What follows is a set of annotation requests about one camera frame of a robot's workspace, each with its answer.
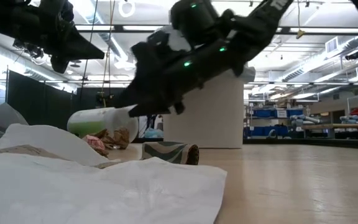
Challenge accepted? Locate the white ceiling ring light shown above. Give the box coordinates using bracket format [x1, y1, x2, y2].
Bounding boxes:
[117, 0, 136, 19]

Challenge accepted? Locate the white plastic trash bin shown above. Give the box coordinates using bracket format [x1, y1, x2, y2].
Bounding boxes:
[163, 67, 245, 149]

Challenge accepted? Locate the yellow hanging pendant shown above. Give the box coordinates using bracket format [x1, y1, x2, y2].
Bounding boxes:
[295, 0, 306, 40]

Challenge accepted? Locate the grey blue rolled bundle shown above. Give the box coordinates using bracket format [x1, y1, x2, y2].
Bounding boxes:
[290, 114, 321, 126]
[339, 114, 358, 125]

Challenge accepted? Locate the silver ceiling duct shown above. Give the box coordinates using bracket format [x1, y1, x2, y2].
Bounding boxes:
[280, 35, 358, 83]

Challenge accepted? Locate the black yellow hanging tool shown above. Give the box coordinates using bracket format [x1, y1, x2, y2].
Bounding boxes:
[96, 91, 117, 109]

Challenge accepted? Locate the white wipes canister green label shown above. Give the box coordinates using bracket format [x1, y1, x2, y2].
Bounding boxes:
[67, 106, 139, 143]

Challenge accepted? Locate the dark striped snack wrapper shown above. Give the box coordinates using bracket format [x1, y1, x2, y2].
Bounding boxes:
[141, 141, 200, 166]

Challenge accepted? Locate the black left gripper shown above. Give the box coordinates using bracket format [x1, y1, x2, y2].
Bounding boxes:
[14, 0, 105, 74]

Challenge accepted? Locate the shelving with blue bins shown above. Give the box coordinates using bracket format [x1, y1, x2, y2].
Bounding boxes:
[243, 105, 306, 139]

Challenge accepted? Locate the brown paper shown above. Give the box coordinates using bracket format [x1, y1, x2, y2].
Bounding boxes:
[92, 126, 131, 151]

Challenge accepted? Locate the wooden workbench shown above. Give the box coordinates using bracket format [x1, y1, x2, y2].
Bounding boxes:
[300, 123, 358, 140]

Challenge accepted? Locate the black overhead light bar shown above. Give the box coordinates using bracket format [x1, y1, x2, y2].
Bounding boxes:
[73, 24, 358, 35]

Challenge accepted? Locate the black curtain partition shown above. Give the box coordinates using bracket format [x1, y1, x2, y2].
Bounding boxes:
[6, 70, 127, 131]

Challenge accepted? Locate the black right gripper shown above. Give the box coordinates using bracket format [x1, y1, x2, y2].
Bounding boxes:
[113, 32, 198, 118]

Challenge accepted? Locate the black aluminium table frame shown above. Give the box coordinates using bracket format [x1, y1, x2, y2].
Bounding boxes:
[132, 136, 358, 151]

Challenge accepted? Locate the pink wrapper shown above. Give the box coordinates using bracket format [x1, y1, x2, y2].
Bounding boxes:
[81, 134, 110, 157]

